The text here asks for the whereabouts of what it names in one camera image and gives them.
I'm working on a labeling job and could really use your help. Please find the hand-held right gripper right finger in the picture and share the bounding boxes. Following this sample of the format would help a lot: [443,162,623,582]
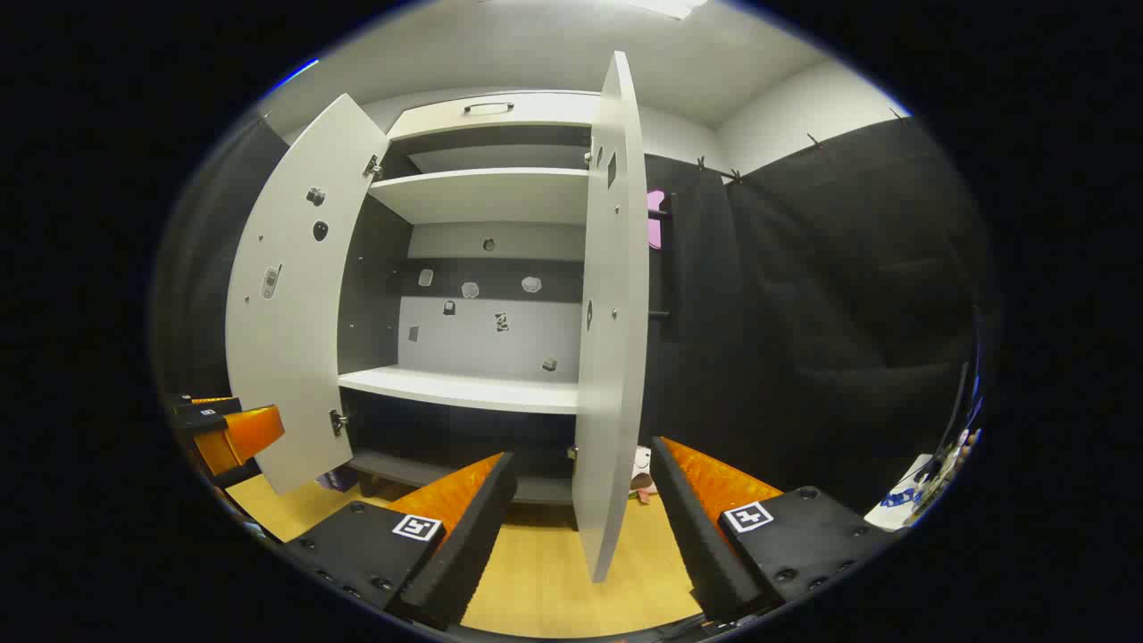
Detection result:
[649,435,901,624]

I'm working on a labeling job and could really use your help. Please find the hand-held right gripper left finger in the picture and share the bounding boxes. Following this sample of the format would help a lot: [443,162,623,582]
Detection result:
[284,451,519,631]

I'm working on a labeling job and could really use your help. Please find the white cabinet door with handle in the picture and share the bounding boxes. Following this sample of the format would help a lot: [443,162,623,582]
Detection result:
[571,51,650,583]

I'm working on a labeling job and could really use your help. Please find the small white plush toy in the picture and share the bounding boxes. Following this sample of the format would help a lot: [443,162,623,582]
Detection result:
[630,447,658,503]

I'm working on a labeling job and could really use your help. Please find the dark grey cabinet shelf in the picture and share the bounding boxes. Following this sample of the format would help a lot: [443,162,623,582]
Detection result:
[346,449,577,506]

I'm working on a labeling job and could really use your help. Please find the white cabinet shelf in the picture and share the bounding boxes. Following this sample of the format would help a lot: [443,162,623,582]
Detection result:
[338,364,581,415]
[368,167,592,226]

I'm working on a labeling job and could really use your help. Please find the white and grey cabinet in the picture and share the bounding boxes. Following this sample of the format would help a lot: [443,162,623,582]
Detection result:
[338,89,601,512]

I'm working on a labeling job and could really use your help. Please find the black backdrop cloth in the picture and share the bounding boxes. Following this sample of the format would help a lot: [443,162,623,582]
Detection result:
[152,114,988,519]

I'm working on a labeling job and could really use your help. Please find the white cabinet door without handle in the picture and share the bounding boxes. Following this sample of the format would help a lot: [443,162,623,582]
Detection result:
[226,93,392,497]

